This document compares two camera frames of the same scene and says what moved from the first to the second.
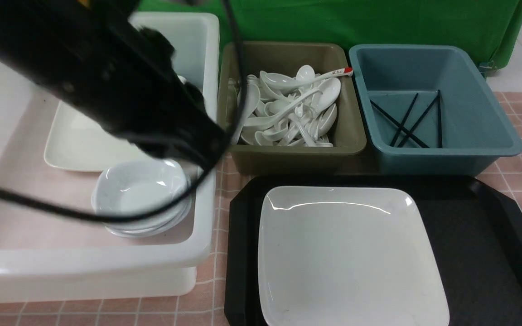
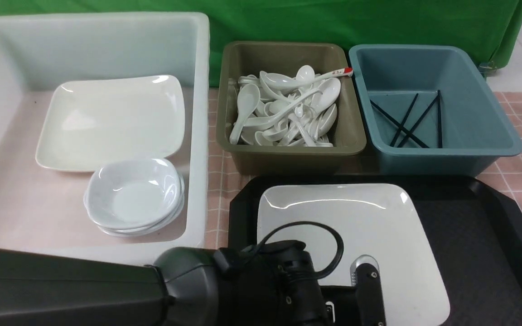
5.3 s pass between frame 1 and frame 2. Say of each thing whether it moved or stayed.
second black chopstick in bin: stayed
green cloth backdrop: stayed
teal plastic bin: stayed
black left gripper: moved
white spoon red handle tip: stayed
